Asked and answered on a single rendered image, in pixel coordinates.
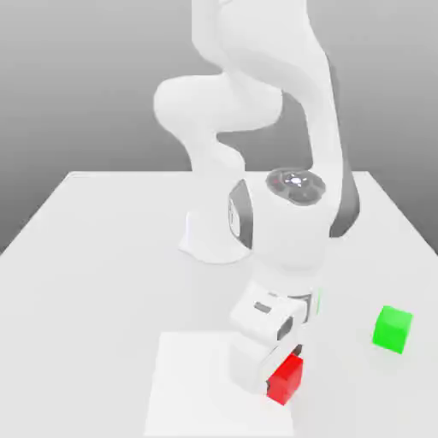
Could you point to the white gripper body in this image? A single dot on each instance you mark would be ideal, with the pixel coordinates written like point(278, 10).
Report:
point(249, 366)

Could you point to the small red cube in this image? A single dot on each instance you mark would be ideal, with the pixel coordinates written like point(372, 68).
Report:
point(285, 378)

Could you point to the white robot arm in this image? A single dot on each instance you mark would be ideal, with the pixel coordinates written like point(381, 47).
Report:
point(273, 102)

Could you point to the small green cube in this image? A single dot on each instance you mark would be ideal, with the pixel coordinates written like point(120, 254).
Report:
point(392, 329)

